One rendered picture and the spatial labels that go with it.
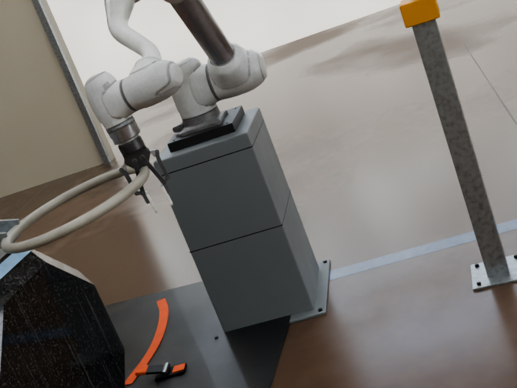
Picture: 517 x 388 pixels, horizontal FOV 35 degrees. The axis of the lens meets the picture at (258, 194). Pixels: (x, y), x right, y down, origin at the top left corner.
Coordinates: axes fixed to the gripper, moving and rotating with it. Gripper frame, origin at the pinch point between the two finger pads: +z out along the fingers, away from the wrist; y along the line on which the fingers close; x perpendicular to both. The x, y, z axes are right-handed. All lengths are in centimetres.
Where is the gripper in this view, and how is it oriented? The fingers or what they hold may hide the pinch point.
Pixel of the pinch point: (159, 199)
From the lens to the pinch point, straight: 249.9
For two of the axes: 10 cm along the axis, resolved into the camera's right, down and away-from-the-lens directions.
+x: 1.7, 2.0, -9.7
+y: -8.9, 4.5, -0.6
